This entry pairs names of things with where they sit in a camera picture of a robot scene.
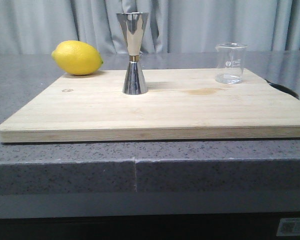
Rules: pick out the grey curtain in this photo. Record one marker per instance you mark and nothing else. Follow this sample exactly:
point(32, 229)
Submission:
point(174, 26)

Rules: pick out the yellow lemon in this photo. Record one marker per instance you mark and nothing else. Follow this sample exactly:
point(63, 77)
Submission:
point(77, 57)

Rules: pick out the light wooden cutting board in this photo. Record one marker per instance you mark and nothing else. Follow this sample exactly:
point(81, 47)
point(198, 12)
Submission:
point(180, 104)

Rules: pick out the white QR label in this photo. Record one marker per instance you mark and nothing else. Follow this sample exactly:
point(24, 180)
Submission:
point(288, 227)

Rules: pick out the steel double jigger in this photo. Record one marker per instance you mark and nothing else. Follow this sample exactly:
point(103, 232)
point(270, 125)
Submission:
point(133, 26)

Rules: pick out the clear glass beaker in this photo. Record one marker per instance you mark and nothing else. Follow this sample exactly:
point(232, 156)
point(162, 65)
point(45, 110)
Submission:
point(230, 62)

